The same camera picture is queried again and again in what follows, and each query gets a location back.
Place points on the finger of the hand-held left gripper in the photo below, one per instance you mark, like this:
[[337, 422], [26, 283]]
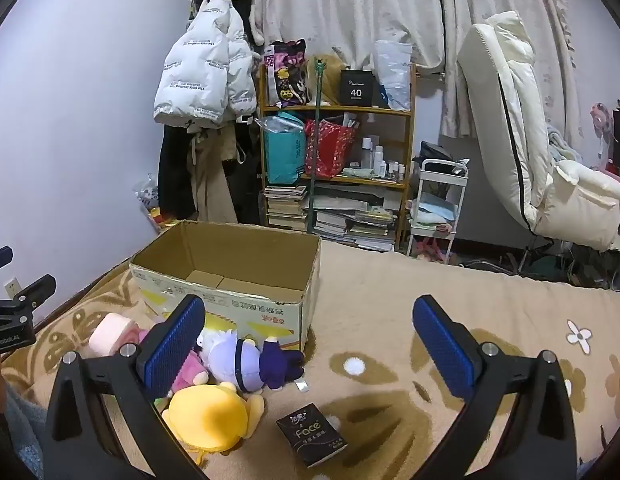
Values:
[[37, 291], [1, 259]]

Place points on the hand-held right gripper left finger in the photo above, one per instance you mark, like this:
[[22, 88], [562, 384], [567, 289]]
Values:
[[172, 350]]

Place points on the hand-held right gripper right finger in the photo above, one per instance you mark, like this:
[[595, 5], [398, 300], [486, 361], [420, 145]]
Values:
[[447, 350]]

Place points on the pink white plush toy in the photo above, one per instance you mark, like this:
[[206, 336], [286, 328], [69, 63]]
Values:
[[190, 371]]

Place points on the purple and white duck plush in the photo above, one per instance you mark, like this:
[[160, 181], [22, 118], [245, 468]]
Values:
[[230, 360]]

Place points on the cardboard box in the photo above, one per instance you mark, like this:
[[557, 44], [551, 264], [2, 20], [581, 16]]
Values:
[[262, 316]]

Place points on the pale pink plush cylinder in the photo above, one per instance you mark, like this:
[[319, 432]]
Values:
[[112, 332]]

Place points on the yellow plush toy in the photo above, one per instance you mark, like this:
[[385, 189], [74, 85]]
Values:
[[210, 415]]

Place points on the brown floral blanket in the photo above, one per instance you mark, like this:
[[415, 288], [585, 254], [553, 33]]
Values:
[[390, 300]]

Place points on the plastic bag of plush toys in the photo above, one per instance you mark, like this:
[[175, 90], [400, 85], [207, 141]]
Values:
[[146, 200]]

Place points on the pile of magazines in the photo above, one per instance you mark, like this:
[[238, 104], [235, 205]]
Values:
[[360, 230]]

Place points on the black tissue packet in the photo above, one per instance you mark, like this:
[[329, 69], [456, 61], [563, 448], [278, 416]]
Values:
[[311, 435]]

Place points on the beige coat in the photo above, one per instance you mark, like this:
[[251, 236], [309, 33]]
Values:
[[212, 175]]

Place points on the black coat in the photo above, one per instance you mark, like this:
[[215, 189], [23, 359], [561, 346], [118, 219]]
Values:
[[175, 170]]

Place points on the white trolley cart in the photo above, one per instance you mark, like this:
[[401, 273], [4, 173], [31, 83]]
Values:
[[440, 170]]

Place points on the stack of old books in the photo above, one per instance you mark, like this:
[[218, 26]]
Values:
[[286, 207]]

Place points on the dark hanging clothes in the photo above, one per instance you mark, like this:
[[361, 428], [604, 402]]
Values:
[[247, 175]]

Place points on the black bag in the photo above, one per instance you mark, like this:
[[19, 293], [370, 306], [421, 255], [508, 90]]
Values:
[[435, 151]]

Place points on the group of white cosmetic bottles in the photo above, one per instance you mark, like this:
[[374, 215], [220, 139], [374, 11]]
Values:
[[380, 157]]

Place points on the teal shopping bag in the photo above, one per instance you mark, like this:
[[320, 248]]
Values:
[[284, 152]]

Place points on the red gift bag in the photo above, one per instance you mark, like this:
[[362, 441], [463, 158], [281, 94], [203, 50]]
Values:
[[332, 150]]

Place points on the green pole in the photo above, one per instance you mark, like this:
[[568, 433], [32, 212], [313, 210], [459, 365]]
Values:
[[316, 150]]

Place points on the white folded mattress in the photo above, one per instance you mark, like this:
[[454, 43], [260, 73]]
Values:
[[495, 110]]

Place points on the wooden shelf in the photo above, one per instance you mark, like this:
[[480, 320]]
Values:
[[340, 108]]

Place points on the black box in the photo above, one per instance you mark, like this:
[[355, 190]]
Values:
[[359, 87]]

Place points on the clear plastic bag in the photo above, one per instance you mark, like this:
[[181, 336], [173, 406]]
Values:
[[394, 75]]

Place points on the pink desk fan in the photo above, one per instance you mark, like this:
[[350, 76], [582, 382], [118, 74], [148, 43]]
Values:
[[602, 116]]

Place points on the white puffer jacket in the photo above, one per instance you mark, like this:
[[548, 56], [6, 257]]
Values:
[[200, 60]]

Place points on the cartoon printed bag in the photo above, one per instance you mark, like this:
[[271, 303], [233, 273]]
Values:
[[285, 75]]

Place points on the white patterned curtain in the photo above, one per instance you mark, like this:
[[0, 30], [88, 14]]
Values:
[[340, 10]]

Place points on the wall socket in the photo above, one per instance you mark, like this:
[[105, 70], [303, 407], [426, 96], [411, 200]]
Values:
[[12, 288]]

